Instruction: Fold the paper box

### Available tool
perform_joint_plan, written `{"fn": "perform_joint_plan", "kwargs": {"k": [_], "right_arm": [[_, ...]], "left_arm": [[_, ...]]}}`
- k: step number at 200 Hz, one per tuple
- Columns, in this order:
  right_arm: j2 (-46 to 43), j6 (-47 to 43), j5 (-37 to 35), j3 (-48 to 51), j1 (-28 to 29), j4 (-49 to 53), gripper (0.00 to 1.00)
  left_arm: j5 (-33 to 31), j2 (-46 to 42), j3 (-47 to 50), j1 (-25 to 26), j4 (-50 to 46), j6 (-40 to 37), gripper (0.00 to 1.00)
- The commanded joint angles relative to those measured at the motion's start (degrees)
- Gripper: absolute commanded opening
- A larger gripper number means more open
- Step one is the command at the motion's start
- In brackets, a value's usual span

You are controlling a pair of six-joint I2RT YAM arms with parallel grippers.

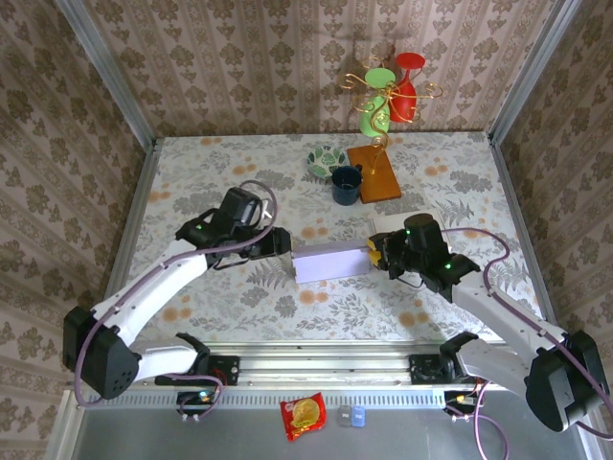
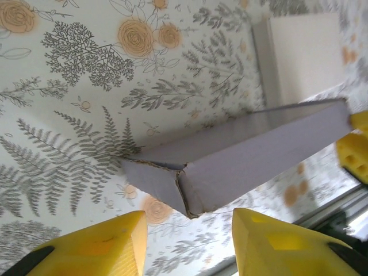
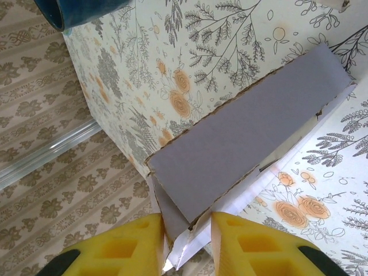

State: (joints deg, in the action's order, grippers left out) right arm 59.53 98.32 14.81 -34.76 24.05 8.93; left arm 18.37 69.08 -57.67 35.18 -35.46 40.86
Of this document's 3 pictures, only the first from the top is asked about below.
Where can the floral tablecloth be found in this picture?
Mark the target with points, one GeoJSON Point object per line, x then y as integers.
{"type": "Point", "coordinates": [335, 311]}

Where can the aluminium front rail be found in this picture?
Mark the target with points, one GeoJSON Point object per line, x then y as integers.
{"type": "Point", "coordinates": [325, 366]}

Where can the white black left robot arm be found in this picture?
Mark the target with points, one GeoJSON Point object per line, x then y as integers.
{"type": "Point", "coordinates": [158, 282]}

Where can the dark blue mug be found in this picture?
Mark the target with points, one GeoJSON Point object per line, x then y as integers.
{"type": "Point", "coordinates": [346, 189]}

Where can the small black controller board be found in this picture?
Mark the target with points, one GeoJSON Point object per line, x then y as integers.
{"type": "Point", "coordinates": [460, 400]}
{"type": "Point", "coordinates": [196, 400]}

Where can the red snack packet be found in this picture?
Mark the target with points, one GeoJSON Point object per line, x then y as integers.
{"type": "Point", "coordinates": [302, 417]}

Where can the red wine glass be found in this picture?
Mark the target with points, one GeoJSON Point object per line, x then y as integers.
{"type": "Point", "coordinates": [402, 103]}

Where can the grey metal shelf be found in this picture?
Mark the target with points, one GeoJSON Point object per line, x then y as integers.
{"type": "Point", "coordinates": [239, 436]}

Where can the gold mug tree stand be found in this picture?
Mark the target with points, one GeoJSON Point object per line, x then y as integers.
{"type": "Point", "coordinates": [378, 177]}

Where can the lavender paper box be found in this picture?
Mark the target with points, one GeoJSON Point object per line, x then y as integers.
{"type": "Point", "coordinates": [330, 262]}

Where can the green wine glass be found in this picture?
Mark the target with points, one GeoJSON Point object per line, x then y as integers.
{"type": "Point", "coordinates": [374, 117]}

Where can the aluminium frame post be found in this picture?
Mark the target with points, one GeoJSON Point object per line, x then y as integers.
{"type": "Point", "coordinates": [105, 72]}
{"type": "Point", "coordinates": [531, 72]}

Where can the green leaf pattern bowl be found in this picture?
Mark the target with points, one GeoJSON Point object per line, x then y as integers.
{"type": "Point", "coordinates": [325, 162]}

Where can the small blue plastic case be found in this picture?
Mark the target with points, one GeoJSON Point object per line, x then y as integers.
{"type": "Point", "coordinates": [358, 416]}

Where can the aluminium side rail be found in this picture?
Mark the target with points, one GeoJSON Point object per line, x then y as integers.
{"type": "Point", "coordinates": [524, 239]}
{"type": "Point", "coordinates": [136, 191]}

